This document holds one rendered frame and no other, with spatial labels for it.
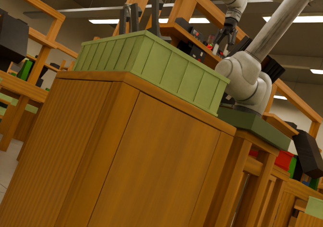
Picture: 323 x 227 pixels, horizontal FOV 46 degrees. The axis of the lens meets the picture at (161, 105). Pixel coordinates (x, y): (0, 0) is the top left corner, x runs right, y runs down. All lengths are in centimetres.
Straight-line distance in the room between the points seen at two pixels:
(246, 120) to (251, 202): 44
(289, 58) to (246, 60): 934
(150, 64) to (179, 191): 45
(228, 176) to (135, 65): 79
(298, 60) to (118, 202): 1005
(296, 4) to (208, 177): 96
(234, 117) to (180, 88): 55
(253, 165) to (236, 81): 43
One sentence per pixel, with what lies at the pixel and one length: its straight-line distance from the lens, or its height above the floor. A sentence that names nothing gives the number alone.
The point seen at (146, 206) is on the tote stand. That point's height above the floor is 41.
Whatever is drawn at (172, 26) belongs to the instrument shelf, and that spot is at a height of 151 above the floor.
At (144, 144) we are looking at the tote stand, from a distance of 126.
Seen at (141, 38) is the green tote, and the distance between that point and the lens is 133.
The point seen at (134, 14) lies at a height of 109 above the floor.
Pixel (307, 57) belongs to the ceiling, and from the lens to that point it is 1101.
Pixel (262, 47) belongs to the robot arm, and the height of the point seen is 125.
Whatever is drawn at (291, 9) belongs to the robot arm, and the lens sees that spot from 197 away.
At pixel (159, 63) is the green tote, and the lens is 134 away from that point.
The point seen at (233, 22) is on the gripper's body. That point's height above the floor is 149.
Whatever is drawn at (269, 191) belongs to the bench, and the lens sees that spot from 321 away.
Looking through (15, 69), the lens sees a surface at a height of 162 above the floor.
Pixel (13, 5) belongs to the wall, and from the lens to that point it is 1273.
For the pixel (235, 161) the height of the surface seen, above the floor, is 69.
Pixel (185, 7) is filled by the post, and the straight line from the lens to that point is 307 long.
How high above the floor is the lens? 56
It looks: 8 degrees up
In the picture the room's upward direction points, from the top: 21 degrees clockwise
